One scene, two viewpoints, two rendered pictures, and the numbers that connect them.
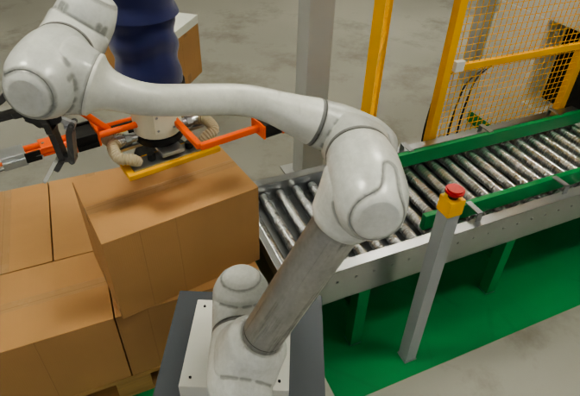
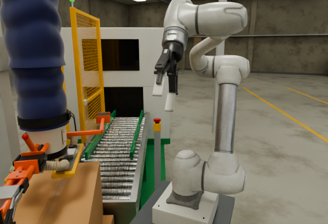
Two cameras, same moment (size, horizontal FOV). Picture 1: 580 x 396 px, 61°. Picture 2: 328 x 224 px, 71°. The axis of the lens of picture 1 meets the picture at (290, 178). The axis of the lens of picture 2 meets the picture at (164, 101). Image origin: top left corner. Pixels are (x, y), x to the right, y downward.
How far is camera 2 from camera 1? 1.42 m
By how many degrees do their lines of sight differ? 64
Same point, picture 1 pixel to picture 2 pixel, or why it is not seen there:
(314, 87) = (13, 144)
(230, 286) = (192, 155)
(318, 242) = (234, 89)
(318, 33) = (8, 111)
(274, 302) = (231, 124)
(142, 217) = (79, 205)
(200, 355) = (191, 212)
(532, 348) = not seen: hidden behind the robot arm
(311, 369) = not seen: hidden behind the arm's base
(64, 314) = not seen: outside the picture
